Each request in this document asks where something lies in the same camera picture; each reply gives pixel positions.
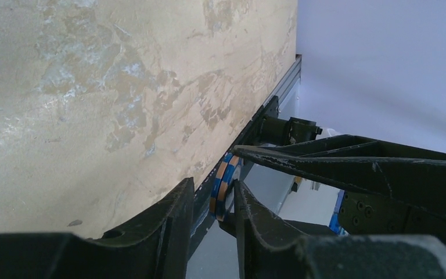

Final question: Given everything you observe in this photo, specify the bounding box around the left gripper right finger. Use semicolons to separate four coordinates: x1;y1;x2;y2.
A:
234;181;446;278

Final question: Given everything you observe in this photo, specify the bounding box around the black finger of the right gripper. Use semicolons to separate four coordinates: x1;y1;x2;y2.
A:
232;134;446;220

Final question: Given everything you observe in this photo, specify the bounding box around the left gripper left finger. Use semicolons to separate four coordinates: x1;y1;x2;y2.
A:
0;178;194;278

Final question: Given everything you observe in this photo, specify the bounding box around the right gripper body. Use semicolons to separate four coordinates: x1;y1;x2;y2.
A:
219;190;446;276

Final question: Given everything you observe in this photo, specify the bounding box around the ten value poker chip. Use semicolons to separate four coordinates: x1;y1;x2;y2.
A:
209;153;243;221

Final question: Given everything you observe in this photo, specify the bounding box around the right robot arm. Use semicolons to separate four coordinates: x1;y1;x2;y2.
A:
210;116;446;278

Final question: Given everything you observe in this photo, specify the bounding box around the aluminium table frame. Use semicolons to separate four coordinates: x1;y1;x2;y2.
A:
269;54;302;119

